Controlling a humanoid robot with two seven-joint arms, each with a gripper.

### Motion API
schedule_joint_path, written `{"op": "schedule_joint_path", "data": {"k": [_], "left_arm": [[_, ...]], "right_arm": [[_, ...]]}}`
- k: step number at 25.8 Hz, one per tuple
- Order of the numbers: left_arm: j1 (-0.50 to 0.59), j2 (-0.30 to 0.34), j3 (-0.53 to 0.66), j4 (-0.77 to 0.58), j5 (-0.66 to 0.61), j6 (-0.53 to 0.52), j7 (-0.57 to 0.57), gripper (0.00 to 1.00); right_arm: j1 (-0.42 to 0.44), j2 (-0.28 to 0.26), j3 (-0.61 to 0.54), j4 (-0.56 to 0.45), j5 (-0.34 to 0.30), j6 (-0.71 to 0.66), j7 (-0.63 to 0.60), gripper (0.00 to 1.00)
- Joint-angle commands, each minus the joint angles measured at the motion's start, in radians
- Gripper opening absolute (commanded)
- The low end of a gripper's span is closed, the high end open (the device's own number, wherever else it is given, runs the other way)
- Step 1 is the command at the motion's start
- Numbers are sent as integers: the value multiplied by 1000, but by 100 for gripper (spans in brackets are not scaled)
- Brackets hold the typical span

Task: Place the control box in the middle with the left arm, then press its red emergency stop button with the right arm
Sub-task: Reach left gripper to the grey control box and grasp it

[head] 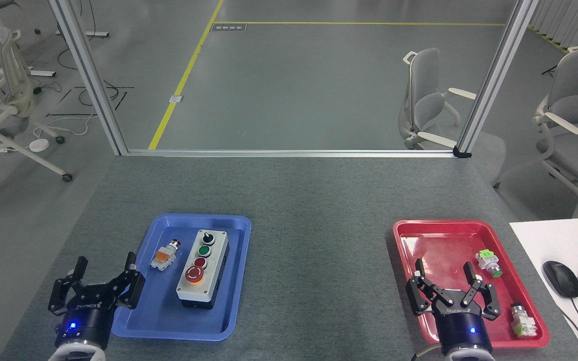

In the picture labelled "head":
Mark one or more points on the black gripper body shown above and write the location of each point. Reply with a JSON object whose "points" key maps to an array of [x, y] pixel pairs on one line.
{"points": [[88, 318], [462, 326]]}

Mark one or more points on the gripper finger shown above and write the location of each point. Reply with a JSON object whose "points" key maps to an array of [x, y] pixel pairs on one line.
{"points": [[129, 288], [416, 296], [60, 296], [489, 303]]}

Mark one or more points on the grey control box with buttons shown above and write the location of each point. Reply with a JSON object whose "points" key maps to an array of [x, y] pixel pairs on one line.
{"points": [[216, 260]]}

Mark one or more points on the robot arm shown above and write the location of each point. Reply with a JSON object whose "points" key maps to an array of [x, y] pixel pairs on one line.
{"points": [[469, 355], [73, 348]]}

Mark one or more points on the silver button green white block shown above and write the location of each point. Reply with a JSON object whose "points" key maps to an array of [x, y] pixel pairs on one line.
{"points": [[522, 321]]}

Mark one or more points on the red push button orange block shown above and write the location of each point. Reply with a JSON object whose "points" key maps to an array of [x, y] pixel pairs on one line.
{"points": [[162, 258]]}

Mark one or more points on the blue plastic tray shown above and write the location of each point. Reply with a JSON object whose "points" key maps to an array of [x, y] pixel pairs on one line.
{"points": [[158, 311]]}

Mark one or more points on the red plastic tray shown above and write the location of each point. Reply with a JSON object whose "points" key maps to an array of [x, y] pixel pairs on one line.
{"points": [[439, 240]]}

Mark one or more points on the black computer mouse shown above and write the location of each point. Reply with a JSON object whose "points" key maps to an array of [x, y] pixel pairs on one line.
{"points": [[561, 278]]}

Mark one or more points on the white desk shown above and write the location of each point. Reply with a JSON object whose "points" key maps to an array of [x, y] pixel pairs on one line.
{"points": [[560, 240]]}

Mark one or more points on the white round floor device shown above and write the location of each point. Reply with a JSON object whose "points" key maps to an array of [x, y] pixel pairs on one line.
{"points": [[38, 145]]}

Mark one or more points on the silver floor socket plate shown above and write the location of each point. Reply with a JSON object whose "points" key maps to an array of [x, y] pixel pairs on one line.
{"points": [[176, 99]]}

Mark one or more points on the grey chair with white armrests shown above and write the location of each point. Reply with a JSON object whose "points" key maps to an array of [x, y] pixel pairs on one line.
{"points": [[427, 95], [577, 100]]}

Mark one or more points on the white mesh office chair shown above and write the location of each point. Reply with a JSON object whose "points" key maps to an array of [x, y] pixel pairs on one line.
{"points": [[15, 95]]}

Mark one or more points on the white desk foot bar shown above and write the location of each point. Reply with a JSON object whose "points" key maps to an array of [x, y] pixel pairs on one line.
{"points": [[93, 34], [38, 73]]}

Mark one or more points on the dark floor label plate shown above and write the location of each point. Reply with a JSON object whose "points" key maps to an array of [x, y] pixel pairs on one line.
{"points": [[228, 27]]}

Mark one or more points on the green push button switch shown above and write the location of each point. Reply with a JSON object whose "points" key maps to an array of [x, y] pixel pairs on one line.
{"points": [[487, 261]]}

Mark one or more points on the silver aluminium rail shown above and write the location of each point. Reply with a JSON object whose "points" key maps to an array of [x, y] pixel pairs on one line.
{"points": [[289, 153]]}

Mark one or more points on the silver aluminium post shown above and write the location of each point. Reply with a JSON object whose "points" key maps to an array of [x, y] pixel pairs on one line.
{"points": [[88, 75], [497, 75]]}

